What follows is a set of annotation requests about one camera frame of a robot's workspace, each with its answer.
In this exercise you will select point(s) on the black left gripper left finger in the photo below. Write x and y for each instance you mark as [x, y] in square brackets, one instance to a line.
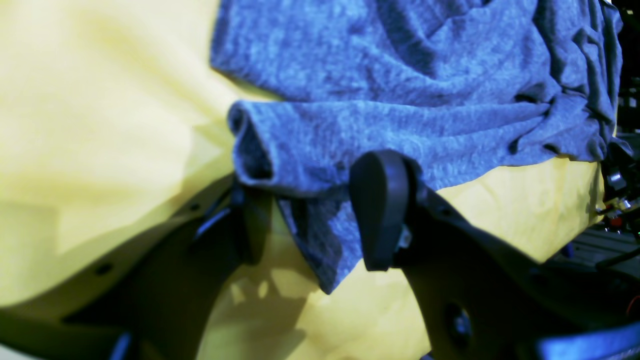
[149, 298]

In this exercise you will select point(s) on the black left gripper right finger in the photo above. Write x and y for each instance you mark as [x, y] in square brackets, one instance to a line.
[481, 298]

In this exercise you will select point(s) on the grey long-sleeve shirt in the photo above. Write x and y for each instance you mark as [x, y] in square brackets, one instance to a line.
[460, 86]

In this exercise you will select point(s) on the yellow table cloth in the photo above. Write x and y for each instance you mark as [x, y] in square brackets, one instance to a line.
[111, 120]

